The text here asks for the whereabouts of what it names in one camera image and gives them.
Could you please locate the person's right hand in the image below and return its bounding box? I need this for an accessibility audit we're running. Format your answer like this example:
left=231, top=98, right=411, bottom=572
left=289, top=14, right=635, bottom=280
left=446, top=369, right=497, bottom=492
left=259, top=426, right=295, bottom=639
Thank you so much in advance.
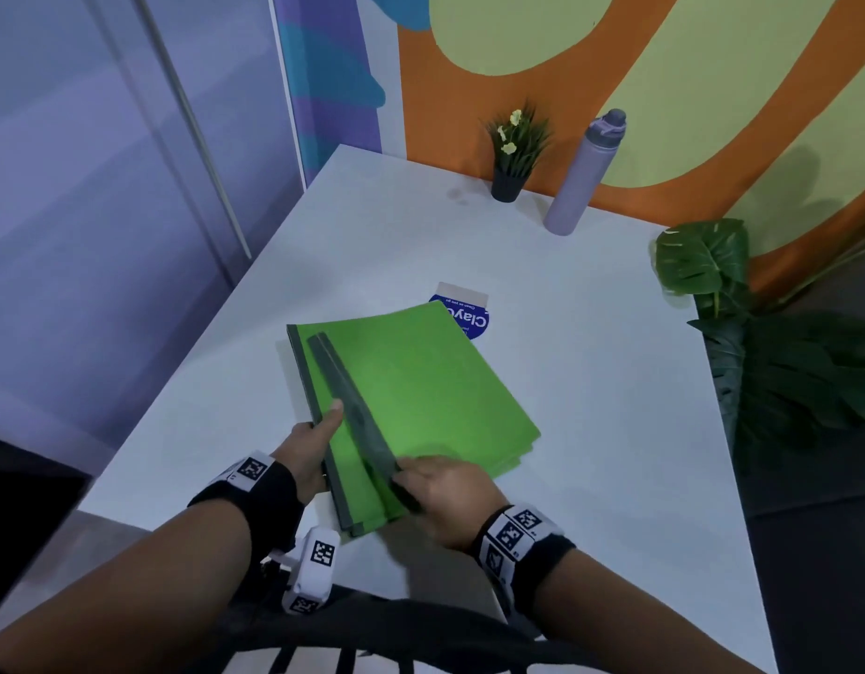
left=392, top=455, right=512, bottom=552

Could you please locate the person's left hand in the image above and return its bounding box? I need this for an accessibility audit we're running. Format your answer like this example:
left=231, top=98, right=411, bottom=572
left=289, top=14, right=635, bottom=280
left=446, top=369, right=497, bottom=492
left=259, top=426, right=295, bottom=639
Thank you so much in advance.
left=271, top=400, right=345, bottom=506

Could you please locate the grey slide binder bar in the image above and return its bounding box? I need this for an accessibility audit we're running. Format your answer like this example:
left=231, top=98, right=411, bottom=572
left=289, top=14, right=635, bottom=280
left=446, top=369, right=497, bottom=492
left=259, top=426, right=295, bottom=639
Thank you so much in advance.
left=305, top=332, right=424, bottom=514

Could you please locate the green folder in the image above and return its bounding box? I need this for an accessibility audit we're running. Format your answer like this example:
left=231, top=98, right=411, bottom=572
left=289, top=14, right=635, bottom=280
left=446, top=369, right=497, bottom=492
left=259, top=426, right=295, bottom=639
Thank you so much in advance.
left=286, top=300, right=543, bottom=540

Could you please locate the person's right forearm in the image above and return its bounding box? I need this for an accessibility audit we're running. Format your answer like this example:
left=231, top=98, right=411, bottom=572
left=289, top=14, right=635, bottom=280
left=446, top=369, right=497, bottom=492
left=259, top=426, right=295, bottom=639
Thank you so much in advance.
left=529, top=547, right=767, bottom=674

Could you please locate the person's left forearm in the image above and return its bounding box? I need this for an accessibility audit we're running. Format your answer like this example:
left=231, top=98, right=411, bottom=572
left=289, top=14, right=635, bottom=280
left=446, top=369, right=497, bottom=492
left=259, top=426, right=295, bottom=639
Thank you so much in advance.
left=0, top=498, right=254, bottom=674

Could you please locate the black wristband with marker tags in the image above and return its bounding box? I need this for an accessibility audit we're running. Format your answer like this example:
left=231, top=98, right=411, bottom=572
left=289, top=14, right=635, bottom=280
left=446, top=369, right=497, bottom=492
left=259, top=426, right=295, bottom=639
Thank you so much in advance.
left=187, top=450, right=308, bottom=564
left=470, top=504, right=578, bottom=615

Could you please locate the blue and white card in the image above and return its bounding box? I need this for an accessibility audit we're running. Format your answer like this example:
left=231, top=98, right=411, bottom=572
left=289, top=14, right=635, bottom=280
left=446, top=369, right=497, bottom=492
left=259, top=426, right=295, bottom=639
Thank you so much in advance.
left=428, top=281, right=490, bottom=342

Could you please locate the small potted plant black pot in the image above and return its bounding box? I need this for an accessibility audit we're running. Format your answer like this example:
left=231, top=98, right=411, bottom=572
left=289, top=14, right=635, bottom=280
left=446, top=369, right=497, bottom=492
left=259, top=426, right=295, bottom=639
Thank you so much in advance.
left=484, top=107, right=553, bottom=204

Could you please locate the grey metal partition bar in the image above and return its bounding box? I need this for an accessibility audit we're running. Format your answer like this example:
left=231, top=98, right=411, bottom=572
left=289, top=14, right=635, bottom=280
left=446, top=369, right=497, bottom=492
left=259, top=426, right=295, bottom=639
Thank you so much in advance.
left=132, top=0, right=254, bottom=262

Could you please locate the purple water bottle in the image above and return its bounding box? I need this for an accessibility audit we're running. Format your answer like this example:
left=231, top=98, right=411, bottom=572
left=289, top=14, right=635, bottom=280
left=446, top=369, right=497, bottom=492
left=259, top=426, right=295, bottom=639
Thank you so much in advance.
left=542, top=108, right=629, bottom=238

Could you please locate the large green leafy plant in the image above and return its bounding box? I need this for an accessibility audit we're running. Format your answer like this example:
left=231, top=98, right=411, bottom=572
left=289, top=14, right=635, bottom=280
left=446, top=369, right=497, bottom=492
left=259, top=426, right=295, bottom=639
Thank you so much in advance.
left=649, top=217, right=865, bottom=474

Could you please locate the white wrist camera with markers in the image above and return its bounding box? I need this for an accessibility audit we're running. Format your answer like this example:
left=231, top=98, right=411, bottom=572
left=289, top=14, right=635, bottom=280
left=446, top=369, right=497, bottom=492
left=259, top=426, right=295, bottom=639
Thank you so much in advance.
left=267, top=525, right=340, bottom=616

